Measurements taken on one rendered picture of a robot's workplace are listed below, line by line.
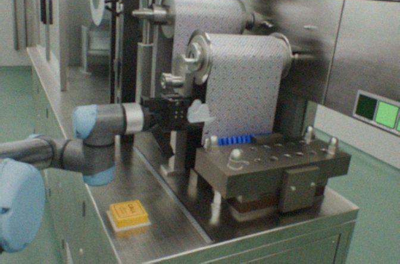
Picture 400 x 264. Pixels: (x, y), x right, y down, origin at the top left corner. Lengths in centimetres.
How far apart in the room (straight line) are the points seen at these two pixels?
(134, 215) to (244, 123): 41
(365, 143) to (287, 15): 294
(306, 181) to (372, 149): 306
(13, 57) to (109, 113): 567
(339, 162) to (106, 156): 61
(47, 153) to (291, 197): 59
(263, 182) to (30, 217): 55
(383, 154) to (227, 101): 304
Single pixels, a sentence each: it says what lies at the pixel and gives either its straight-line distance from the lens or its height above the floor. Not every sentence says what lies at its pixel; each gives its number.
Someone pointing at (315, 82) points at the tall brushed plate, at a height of 120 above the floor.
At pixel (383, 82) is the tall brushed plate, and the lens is 100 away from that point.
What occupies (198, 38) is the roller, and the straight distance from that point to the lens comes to 103.
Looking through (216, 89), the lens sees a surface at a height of 118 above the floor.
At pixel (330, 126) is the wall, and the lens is 437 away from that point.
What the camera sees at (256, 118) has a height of 108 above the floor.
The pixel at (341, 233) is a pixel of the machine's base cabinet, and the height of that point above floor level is 83.
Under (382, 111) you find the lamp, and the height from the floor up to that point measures 119.
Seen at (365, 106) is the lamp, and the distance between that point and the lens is 103.
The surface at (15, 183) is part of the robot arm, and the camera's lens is 55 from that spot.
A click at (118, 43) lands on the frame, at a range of 134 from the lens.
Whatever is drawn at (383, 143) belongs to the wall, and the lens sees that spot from 396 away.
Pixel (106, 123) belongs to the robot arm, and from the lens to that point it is 89.
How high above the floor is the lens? 142
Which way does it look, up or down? 18 degrees down
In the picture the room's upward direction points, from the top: 6 degrees clockwise
